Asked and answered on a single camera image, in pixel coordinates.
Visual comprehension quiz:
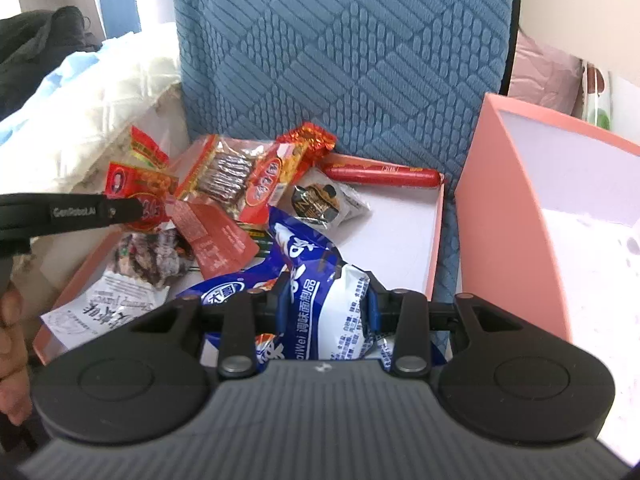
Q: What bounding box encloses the red dried fish packet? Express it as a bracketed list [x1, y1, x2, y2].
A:
[168, 134, 307, 226]

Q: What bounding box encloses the black clothing pile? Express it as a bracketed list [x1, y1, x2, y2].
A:
[1, 6, 102, 119]

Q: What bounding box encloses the small red foil packet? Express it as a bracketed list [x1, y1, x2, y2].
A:
[277, 122, 337, 166]

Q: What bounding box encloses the dark round snack packet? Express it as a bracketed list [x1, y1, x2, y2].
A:
[278, 167, 370, 233]

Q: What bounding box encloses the deep pink box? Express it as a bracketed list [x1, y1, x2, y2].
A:
[454, 94, 639, 463]

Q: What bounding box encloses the white dark jerky packet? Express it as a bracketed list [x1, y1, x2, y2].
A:
[41, 228, 194, 350]

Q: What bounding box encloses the red sauce sachet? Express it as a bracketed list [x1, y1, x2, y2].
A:
[165, 197, 259, 280]

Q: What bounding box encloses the person's left hand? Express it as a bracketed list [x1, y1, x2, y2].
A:
[0, 283, 32, 426]

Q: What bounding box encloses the white quilted bedding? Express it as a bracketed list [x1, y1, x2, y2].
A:
[1, 22, 189, 194]

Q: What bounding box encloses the blue textured cushion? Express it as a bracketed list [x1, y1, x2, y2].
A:
[167, 0, 518, 302]

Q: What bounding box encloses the pink pillow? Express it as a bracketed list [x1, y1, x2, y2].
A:
[508, 29, 582, 115]

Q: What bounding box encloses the blue white snack bag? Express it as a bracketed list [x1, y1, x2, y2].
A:
[185, 207, 394, 370]

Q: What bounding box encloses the red yellow snack packet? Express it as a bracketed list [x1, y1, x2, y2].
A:
[104, 126, 178, 232]

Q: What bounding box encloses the red sausage stick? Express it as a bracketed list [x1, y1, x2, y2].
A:
[321, 164, 442, 188]

